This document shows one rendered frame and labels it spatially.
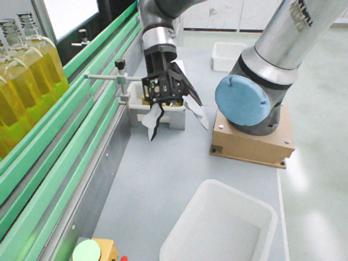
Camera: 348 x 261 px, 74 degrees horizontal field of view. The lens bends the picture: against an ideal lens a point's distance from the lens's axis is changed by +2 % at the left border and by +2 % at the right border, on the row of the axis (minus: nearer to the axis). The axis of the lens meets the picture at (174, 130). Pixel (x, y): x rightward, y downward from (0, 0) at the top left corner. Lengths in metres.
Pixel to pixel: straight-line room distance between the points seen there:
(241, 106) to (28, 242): 0.42
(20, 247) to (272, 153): 0.59
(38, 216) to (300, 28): 0.49
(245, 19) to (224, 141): 3.78
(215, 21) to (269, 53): 3.89
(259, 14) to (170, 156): 3.85
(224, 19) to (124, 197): 3.93
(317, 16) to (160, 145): 0.52
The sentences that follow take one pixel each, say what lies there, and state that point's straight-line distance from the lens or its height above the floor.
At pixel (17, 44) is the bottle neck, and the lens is 0.57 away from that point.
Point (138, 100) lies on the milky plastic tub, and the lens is 0.93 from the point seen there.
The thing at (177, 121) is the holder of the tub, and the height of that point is 0.79.
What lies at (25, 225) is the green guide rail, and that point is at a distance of 0.41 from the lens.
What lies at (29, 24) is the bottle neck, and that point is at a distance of 0.61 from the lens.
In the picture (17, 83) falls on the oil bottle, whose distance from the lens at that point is 0.52.
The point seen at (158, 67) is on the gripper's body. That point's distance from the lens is 0.53.
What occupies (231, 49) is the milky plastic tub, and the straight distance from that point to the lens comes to 1.38.
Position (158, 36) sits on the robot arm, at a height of 1.10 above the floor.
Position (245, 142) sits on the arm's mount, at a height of 0.83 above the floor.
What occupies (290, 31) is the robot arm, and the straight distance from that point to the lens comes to 0.43.
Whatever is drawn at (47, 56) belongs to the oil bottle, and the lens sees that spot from 0.61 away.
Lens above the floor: 1.26
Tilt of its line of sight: 40 degrees down
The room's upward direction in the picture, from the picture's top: straight up
